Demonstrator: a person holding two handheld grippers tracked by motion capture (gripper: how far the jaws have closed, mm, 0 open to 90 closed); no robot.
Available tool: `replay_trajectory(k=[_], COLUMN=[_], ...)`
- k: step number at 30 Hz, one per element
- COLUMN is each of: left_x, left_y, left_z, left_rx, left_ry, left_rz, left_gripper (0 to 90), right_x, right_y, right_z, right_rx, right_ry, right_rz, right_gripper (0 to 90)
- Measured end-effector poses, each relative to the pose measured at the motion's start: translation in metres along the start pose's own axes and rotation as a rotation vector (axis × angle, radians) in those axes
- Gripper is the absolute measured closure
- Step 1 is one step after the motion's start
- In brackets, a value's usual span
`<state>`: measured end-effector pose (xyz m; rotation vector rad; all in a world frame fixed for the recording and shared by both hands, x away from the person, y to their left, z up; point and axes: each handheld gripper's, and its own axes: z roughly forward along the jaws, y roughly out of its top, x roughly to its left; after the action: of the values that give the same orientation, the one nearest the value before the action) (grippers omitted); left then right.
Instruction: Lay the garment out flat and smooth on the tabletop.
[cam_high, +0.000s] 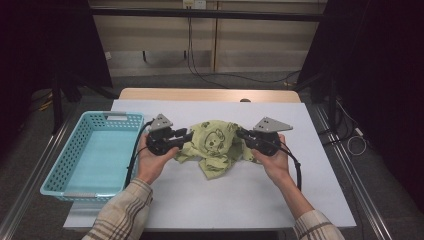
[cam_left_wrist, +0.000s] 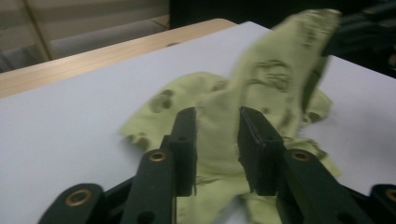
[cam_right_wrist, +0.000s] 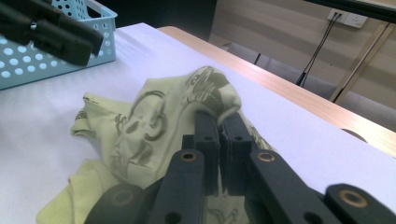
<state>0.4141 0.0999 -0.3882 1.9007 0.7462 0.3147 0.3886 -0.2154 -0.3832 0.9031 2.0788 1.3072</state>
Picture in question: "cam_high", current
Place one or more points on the light blue plastic basket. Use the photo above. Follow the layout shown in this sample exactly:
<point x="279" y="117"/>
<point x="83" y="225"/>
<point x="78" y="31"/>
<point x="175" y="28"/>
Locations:
<point x="96" y="160"/>

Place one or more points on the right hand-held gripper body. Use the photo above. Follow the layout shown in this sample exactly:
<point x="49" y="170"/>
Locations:
<point x="266" y="143"/>

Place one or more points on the white wall socket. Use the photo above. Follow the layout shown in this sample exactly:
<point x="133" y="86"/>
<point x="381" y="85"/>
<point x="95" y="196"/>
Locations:
<point x="195" y="4"/>

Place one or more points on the person's left hand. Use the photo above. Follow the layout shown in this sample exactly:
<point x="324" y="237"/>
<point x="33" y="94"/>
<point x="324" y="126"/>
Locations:
<point x="150" y="166"/>

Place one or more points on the green printed baby romper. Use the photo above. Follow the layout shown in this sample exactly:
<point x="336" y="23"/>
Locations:
<point x="216" y="150"/>

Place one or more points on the person's right hand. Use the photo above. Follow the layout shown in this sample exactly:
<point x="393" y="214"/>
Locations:
<point x="275" y="166"/>

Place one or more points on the wooden table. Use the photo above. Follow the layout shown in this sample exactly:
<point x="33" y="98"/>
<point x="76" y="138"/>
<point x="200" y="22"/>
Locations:
<point x="200" y="95"/>

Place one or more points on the black curtain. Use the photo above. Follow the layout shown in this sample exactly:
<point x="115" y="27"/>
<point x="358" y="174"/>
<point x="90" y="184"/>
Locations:
<point x="383" y="66"/>
<point x="40" y="40"/>

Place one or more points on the long wooden desk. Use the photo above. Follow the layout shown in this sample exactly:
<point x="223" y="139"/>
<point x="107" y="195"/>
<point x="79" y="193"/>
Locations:
<point x="200" y="14"/>

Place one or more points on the dark round table grommet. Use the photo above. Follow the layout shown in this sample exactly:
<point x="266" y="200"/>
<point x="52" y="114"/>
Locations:
<point x="245" y="100"/>

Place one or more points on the aluminium floor rail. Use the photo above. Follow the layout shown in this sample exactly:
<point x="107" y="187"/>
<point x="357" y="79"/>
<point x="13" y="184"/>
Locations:
<point x="360" y="200"/>
<point x="33" y="186"/>

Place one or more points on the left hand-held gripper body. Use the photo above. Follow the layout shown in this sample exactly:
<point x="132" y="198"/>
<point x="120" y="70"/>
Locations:
<point x="160" y="140"/>

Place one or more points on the black metal stand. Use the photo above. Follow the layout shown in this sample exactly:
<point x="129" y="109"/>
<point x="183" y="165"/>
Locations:
<point x="332" y="100"/>
<point x="57" y="100"/>

